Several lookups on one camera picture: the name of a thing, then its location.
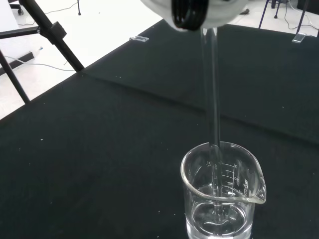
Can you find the black office chair base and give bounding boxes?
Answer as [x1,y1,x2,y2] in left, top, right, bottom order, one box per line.
[9,0,24,15]

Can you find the black bench cloth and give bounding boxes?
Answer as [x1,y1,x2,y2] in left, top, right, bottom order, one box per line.
[0,19,319,239]

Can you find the black tripod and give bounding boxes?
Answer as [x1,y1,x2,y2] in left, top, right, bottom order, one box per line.
[0,0,85,104]

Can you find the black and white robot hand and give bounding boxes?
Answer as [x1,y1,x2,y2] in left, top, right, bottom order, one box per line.
[141,0,250,32]

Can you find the glass beaker with water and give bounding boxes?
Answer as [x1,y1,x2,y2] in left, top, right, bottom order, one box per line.
[180,141,267,239]

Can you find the black floor strip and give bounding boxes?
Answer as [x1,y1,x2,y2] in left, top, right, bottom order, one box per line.
[0,51,35,76]

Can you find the grey floor cable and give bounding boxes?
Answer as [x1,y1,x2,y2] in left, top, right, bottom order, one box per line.
[4,56,75,73]

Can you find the blue stand legs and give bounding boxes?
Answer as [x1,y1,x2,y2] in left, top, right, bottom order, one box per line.
[258,0,313,35]

